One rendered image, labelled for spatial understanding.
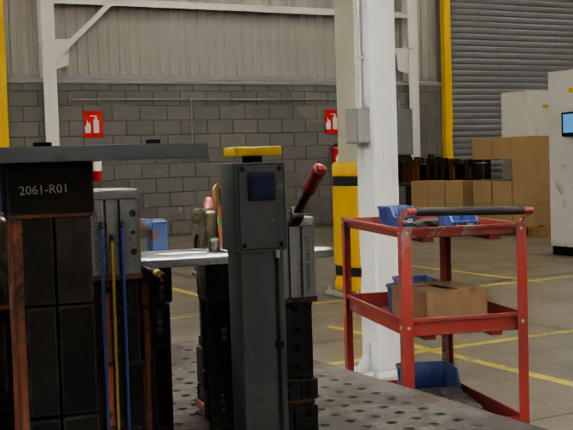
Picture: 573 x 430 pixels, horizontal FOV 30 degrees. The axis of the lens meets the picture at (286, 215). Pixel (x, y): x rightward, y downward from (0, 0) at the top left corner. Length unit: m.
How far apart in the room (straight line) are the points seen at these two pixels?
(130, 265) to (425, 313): 2.30
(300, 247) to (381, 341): 4.06
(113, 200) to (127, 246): 0.07
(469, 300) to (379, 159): 1.90
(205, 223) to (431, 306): 1.91
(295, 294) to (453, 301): 2.20
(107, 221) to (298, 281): 0.29
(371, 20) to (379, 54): 0.17
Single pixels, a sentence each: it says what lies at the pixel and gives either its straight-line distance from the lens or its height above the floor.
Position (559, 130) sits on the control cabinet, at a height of 1.35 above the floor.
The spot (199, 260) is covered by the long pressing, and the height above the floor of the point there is 1.00.
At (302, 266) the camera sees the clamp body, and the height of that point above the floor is 0.99.
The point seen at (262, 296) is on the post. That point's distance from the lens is 1.35.
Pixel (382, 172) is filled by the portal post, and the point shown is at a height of 1.06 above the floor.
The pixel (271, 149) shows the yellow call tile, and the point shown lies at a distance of 1.35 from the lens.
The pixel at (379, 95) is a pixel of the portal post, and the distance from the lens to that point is 5.52.
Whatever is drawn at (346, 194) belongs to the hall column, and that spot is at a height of 0.84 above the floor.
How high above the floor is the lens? 1.14
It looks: 3 degrees down
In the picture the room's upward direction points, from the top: 2 degrees counter-clockwise
